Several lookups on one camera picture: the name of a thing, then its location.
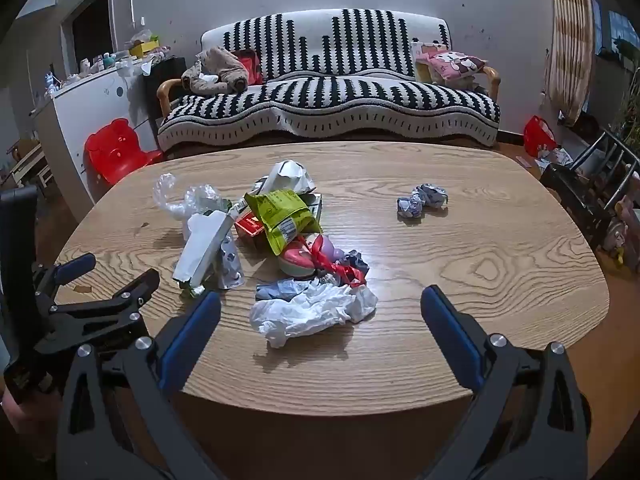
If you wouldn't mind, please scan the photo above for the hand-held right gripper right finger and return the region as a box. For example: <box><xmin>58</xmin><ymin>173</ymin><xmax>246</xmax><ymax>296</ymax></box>
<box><xmin>420</xmin><ymin>285</ymin><xmax>591</xmax><ymax>480</ymax></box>

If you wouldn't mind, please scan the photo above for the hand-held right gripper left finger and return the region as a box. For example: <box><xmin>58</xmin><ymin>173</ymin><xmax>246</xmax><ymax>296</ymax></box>
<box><xmin>56</xmin><ymin>290</ymin><xmax>223</xmax><ymax>480</ymax></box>

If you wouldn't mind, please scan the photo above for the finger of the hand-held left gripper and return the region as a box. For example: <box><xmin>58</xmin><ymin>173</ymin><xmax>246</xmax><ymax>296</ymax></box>
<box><xmin>32</xmin><ymin>252</ymin><xmax>97</xmax><ymax>311</ymax></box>
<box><xmin>35</xmin><ymin>268</ymin><xmax>162</xmax><ymax>361</ymax></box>

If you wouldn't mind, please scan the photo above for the green snack bag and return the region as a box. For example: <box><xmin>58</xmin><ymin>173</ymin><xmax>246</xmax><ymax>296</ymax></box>
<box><xmin>244</xmin><ymin>189</ymin><xmax>322</xmax><ymax>256</ymax></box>

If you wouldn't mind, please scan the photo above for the small green white carton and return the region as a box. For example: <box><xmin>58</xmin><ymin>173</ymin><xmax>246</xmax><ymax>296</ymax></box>
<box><xmin>302</xmin><ymin>191</ymin><xmax>324</xmax><ymax>223</ymax></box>

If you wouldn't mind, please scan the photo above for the dotted silver foil packet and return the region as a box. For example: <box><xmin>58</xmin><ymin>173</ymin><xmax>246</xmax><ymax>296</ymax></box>
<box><xmin>216</xmin><ymin>232</ymin><xmax>246</xmax><ymax>291</ymax></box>

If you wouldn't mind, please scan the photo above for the long white carton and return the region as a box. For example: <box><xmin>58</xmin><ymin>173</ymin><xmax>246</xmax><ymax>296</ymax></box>
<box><xmin>172</xmin><ymin>209</ymin><xmax>236</xmax><ymax>293</ymax></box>

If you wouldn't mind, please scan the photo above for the wooden stool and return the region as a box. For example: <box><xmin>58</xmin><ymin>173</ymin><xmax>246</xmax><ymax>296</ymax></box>
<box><xmin>7</xmin><ymin>135</ymin><xmax>51</xmax><ymax>186</ymax></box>

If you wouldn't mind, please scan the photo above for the grey blue crumpled wrapper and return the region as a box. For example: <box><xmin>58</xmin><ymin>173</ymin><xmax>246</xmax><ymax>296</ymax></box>
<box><xmin>255</xmin><ymin>280</ymin><xmax>311</xmax><ymax>303</ymax></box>

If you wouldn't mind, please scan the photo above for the clear plastic wrap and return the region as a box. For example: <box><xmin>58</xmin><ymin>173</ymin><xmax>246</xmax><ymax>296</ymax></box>
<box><xmin>152</xmin><ymin>172</ymin><xmax>233</xmax><ymax>221</ymax></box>

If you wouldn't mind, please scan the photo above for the dark blue wrapper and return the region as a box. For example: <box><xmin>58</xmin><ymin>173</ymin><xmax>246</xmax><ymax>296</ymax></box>
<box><xmin>340</xmin><ymin>250</ymin><xmax>371</xmax><ymax>276</ymax></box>

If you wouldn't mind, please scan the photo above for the white crumpled tissue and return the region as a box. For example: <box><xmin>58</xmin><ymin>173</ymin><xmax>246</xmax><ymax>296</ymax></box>
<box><xmin>249</xmin><ymin>280</ymin><xmax>379</xmax><ymax>350</ymax></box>

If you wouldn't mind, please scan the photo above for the red ribbon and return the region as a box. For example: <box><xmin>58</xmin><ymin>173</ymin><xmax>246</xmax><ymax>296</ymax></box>
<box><xmin>300</xmin><ymin>235</ymin><xmax>368</xmax><ymax>288</ymax></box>

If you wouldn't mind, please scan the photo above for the red plastic chair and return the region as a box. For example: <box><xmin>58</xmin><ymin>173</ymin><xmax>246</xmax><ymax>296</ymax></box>
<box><xmin>83</xmin><ymin>118</ymin><xmax>163</xmax><ymax>186</ymax></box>

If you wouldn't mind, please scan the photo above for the red packet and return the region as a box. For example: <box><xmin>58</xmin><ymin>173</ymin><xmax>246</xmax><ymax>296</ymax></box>
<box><xmin>234</xmin><ymin>211</ymin><xmax>266</xmax><ymax>238</ymax></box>

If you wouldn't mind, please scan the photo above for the pink round container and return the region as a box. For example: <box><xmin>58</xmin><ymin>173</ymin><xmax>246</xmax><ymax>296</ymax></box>
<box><xmin>277</xmin><ymin>234</ymin><xmax>346</xmax><ymax>281</ymax></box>

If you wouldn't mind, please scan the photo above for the blue white crumpled paper ball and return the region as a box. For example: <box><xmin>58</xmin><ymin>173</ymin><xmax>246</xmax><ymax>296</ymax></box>
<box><xmin>396</xmin><ymin>183</ymin><xmax>449</xmax><ymax>219</ymax></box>

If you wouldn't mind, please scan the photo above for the white cabinet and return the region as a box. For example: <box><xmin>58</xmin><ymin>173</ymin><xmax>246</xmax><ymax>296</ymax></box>
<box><xmin>32</xmin><ymin>57</ymin><xmax>161</xmax><ymax>206</ymax></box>

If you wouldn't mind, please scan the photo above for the black chair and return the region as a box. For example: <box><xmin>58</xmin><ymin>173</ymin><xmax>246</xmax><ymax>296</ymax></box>
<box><xmin>539</xmin><ymin>127</ymin><xmax>640</xmax><ymax>251</ymax></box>

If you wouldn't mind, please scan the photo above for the stuffed toy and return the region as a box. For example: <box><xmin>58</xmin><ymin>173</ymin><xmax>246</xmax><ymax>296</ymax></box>
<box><xmin>602</xmin><ymin>195</ymin><xmax>640</xmax><ymax>266</ymax></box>

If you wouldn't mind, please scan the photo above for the cluster of small bottles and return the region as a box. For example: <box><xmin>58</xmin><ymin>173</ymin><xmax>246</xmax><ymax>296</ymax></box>
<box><xmin>45</xmin><ymin>51</ymin><xmax>132</xmax><ymax>92</ymax></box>

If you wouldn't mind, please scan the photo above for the red bucket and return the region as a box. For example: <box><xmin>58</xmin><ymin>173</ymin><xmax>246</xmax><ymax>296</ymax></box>
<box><xmin>523</xmin><ymin>116</ymin><xmax>558</xmax><ymax>157</ymax></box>

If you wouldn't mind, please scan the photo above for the brown plush toy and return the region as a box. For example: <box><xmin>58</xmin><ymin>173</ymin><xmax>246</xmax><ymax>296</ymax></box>
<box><xmin>181</xmin><ymin>47</ymin><xmax>249</xmax><ymax>96</ymax></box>

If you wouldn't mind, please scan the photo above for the red cushion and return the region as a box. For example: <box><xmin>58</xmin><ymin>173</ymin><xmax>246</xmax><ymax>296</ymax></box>
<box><xmin>235</xmin><ymin>50</ymin><xmax>263</xmax><ymax>86</ymax></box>

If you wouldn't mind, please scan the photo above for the black white striped sofa cover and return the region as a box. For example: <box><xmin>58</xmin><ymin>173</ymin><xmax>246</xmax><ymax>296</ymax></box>
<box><xmin>157</xmin><ymin>8</ymin><xmax>501</xmax><ymax>147</ymax></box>

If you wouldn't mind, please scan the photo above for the pink printed pillow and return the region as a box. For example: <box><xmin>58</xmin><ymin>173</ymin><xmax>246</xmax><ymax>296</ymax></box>
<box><xmin>417</xmin><ymin>50</ymin><xmax>488</xmax><ymax>81</ymax></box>

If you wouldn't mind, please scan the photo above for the beige patterned curtain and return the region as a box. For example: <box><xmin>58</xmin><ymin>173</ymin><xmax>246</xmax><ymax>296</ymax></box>
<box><xmin>542</xmin><ymin>0</ymin><xmax>596</xmax><ymax>126</ymax></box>

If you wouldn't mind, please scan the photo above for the window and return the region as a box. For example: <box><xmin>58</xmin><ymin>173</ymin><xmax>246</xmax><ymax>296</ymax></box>
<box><xmin>590</xmin><ymin>0</ymin><xmax>640</xmax><ymax>66</ymax></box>

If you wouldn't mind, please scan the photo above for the wooden frame sofa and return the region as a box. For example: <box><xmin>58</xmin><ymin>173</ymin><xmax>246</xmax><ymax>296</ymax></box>
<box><xmin>156</xmin><ymin>8</ymin><xmax>502</xmax><ymax>148</ymax></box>

